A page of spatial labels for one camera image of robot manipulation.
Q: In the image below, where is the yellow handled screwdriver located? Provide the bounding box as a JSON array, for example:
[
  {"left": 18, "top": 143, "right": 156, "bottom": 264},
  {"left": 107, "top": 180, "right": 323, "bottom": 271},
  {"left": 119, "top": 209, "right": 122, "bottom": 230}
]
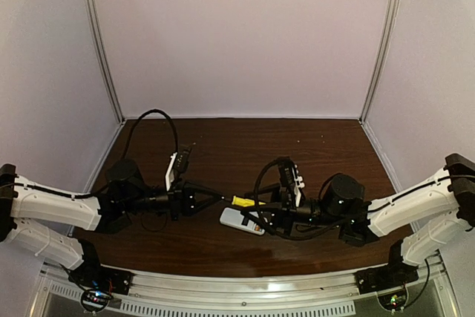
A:
[{"left": 222, "top": 196, "right": 255, "bottom": 207}]

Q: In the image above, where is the white remote control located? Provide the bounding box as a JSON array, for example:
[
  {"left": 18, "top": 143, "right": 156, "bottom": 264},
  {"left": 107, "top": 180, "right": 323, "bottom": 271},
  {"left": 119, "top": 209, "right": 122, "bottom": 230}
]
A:
[{"left": 220, "top": 208, "right": 265, "bottom": 236}]

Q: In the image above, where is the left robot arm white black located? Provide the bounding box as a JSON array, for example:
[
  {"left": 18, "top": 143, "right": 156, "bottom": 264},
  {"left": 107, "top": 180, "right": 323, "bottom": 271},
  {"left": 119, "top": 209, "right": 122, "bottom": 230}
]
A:
[{"left": 1, "top": 159, "right": 223, "bottom": 283}]

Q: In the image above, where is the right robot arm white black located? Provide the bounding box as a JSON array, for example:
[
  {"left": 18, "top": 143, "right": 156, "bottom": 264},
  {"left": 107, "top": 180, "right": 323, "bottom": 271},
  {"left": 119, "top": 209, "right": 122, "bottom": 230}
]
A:
[{"left": 240, "top": 154, "right": 474, "bottom": 272}]

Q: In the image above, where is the right black camera cable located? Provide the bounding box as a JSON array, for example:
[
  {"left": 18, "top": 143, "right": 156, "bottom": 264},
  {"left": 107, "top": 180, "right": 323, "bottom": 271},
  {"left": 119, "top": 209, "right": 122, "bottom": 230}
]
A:
[{"left": 254, "top": 159, "right": 353, "bottom": 240}]

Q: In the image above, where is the black camera cable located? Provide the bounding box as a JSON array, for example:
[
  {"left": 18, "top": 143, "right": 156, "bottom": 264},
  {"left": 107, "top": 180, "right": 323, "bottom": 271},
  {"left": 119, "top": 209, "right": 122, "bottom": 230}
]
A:
[
  {"left": 254, "top": 159, "right": 353, "bottom": 240},
  {"left": 120, "top": 109, "right": 181, "bottom": 162}
]

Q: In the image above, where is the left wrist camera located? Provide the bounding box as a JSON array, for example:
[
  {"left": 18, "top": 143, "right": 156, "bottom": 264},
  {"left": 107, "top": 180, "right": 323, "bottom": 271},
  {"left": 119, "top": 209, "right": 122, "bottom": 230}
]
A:
[{"left": 165, "top": 146, "right": 192, "bottom": 191}]

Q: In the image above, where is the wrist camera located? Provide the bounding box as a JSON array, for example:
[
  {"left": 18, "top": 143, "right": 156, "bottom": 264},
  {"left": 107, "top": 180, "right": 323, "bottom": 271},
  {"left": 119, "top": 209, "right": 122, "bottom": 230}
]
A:
[
  {"left": 165, "top": 146, "right": 192, "bottom": 191},
  {"left": 278, "top": 157, "right": 305, "bottom": 208}
]

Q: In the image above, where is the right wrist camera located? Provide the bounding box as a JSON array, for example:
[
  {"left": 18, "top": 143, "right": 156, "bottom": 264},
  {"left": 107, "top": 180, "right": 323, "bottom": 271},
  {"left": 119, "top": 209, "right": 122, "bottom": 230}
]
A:
[{"left": 278, "top": 157, "right": 305, "bottom": 208}]

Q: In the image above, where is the left black camera cable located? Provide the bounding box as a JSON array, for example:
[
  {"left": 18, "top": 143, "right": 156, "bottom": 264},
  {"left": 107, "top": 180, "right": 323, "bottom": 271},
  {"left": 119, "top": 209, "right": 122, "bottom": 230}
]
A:
[{"left": 120, "top": 109, "right": 181, "bottom": 162}]

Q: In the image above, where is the front aluminium rail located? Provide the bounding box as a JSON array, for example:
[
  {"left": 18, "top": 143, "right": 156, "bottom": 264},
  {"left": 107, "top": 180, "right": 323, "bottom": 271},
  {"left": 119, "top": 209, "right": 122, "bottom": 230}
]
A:
[{"left": 31, "top": 252, "right": 459, "bottom": 317}]

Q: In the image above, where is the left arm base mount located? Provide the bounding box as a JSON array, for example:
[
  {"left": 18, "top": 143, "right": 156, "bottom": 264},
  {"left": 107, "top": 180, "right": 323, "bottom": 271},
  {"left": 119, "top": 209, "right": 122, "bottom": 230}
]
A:
[{"left": 69, "top": 266, "right": 134, "bottom": 295}]

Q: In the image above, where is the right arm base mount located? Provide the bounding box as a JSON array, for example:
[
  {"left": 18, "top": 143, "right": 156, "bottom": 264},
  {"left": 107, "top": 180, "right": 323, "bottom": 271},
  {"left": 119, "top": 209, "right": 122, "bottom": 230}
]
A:
[{"left": 354, "top": 265, "right": 419, "bottom": 294}]

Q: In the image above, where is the left aluminium frame post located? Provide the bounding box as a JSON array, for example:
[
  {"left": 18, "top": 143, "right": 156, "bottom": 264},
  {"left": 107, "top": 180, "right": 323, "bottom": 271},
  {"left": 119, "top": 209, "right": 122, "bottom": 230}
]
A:
[{"left": 85, "top": 0, "right": 125, "bottom": 124}]

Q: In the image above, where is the aluminium frame post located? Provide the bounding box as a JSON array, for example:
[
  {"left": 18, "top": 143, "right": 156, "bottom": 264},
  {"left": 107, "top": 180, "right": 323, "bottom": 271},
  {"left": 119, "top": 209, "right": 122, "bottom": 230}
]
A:
[
  {"left": 85, "top": 0, "right": 125, "bottom": 124},
  {"left": 359, "top": 0, "right": 401, "bottom": 125}
]

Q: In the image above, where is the right aluminium frame post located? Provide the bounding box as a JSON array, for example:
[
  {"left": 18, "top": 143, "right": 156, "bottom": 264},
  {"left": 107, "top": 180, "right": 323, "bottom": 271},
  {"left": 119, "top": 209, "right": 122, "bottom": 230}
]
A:
[{"left": 359, "top": 0, "right": 401, "bottom": 125}]

